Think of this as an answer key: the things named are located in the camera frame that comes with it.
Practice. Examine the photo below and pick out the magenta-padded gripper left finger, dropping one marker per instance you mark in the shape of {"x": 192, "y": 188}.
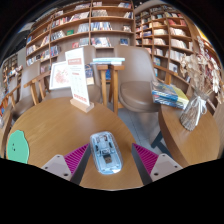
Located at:
{"x": 77, "y": 158}

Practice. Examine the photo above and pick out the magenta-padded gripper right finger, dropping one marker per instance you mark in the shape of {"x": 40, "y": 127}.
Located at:
{"x": 146, "y": 159}

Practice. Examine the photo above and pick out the green blob-shaped mouse pad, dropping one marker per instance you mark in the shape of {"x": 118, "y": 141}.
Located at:
{"x": 18, "y": 148}

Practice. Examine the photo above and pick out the round wooden side table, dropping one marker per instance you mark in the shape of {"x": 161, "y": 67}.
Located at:
{"x": 186, "y": 146}
{"x": 5, "y": 140}

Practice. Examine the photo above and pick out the ribboned vase with dried flowers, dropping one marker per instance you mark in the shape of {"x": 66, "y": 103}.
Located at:
{"x": 193, "y": 113}

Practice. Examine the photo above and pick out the stack of colourful books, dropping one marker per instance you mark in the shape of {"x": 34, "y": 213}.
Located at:
{"x": 168, "y": 93}

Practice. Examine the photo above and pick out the taupe armchair with wooden arms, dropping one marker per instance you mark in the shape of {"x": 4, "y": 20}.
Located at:
{"x": 91, "y": 53}
{"x": 136, "y": 90}
{"x": 28, "y": 80}

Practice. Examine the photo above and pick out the white sign in wooden base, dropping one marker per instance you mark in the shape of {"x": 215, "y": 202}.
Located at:
{"x": 77, "y": 78}

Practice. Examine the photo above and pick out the white framed picture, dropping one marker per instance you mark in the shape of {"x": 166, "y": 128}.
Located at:
{"x": 60, "y": 76}

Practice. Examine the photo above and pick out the dark-covered book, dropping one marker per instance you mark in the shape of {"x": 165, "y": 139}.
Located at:
{"x": 89, "y": 75}

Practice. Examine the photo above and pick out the stack of light blue books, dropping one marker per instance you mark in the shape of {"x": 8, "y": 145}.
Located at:
{"x": 108, "y": 61}

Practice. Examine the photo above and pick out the small distant wooden bookshelf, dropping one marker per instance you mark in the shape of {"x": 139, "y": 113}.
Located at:
{"x": 10, "y": 63}

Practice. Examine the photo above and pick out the curved wooden bookshelf with books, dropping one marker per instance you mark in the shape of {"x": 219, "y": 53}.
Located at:
{"x": 166, "y": 33}

